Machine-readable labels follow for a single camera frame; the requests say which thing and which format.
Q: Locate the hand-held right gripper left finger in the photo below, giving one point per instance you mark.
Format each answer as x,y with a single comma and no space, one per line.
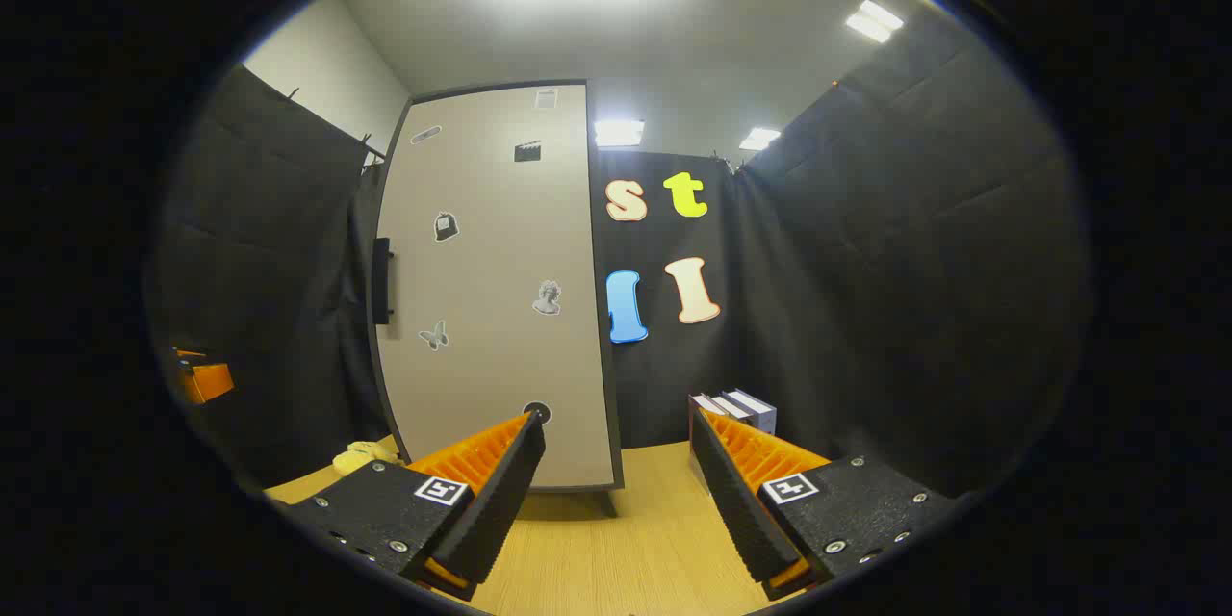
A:
505,500

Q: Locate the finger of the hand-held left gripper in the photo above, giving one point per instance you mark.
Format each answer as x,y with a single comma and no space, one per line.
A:
190,353
207,383

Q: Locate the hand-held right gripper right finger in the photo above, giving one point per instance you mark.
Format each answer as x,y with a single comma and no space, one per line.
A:
736,510

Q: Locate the light grey cabinet door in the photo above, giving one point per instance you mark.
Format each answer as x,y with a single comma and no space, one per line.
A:
500,308

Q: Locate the grey blue cover book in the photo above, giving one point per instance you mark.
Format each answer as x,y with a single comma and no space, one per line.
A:
760,414

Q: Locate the white cover book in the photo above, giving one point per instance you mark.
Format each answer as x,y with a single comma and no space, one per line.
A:
736,407

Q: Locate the cream plush toy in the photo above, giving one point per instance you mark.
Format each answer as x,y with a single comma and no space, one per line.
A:
366,457

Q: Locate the black backdrop cloth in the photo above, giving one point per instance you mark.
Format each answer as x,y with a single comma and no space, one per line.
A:
866,308

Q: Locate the ceiling light panel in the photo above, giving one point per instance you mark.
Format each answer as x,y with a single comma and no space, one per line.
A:
874,20
618,132
759,139

